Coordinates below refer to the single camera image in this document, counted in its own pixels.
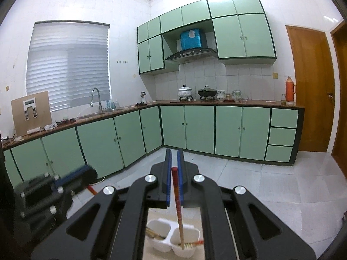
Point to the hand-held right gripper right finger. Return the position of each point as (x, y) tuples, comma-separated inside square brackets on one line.
[(181, 184)]

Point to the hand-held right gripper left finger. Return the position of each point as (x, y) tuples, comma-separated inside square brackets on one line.
[(168, 184)]

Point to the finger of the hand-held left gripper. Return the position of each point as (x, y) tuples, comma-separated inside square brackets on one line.
[(86, 180), (73, 174)]

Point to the red patterned chopstick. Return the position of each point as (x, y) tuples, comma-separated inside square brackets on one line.
[(92, 190), (199, 241), (177, 195)]

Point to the white double utensil holder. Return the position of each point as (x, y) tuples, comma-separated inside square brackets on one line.
[(187, 252)]

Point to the green lower kitchen cabinets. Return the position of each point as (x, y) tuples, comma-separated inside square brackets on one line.
[(200, 127)]

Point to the green kitchen cabinets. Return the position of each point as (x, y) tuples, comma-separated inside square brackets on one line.
[(200, 127), (254, 35)]

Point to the white packaged device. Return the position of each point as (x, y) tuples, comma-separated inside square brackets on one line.
[(29, 108)]

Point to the clear bottles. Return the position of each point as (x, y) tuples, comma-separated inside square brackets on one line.
[(112, 105)]

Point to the brown cardboard board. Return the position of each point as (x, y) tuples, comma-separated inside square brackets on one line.
[(19, 113)]

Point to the gas stove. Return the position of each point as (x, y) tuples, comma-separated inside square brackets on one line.
[(195, 100)]

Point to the metal kitchen faucet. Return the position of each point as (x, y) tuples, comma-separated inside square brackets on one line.
[(96, 92)]

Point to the silver lidded pot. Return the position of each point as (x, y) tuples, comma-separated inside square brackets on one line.
[(185, 92)]

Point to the black wok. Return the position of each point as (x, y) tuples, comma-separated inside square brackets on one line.
[(207, 92)]

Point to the white window blind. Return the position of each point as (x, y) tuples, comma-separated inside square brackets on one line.
[(67, 67)]

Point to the small glass jar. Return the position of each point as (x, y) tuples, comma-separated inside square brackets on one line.
[(283, 100)]

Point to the orange thermos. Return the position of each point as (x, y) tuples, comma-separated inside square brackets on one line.
[(290, 92)]

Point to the range hood with blue film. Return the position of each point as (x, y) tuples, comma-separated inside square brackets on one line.
[(191, 39)]

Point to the wooden door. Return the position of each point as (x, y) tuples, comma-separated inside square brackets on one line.
[(311, 86), (342, 100)]

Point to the green upper kitchen cabinets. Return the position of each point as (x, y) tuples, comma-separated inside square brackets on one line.
[(254, 35)]

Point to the wall outlet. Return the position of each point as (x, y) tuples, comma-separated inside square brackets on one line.
[(275, 75)]

